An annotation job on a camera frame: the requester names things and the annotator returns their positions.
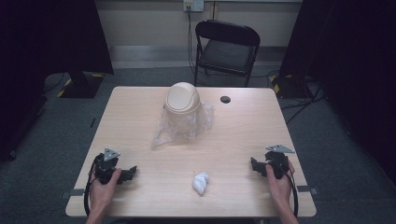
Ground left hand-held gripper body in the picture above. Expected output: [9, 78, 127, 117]
[92, 147, 121, 185]

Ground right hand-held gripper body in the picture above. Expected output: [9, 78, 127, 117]
[263, 144, 296, 180]

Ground person's right hand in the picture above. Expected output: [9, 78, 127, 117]
[264, 160, 296, 205]

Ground person's left hand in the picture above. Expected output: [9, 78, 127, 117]
[89, 167, 123, 213]

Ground grey tape strip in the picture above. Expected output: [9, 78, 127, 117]
[296, 185, 319, 196]
[60, 188, 86, 200]

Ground clear plastic bag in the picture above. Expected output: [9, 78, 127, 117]
[150, 100, 216, 149]

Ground white crumpled tissue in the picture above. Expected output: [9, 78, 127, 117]
[191, 171, 210, 196]

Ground black stand base striped tape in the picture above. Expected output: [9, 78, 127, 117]
[56, 68, 106, 100]
[269, 74, 314, 100]

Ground beige swing-lid trash can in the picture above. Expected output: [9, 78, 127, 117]
[163, 81, 203, 138]

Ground black folding chair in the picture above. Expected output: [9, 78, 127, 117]
[193, 19, 262, 89]

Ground black curtain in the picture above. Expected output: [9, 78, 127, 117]
[278, 0, 396, 185]
[0, 0, 115, 162]

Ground left hand-held gripper black cable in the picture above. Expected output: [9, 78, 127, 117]
[83, 160, 98, 217]

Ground black floor cables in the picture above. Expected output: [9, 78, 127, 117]
[266, 69, 328, 125]

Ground black wall outlet cable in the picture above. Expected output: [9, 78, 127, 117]
[186, 5, 200, 77]

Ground white wall outlet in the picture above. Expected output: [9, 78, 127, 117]
[182, 0, 205, 13]

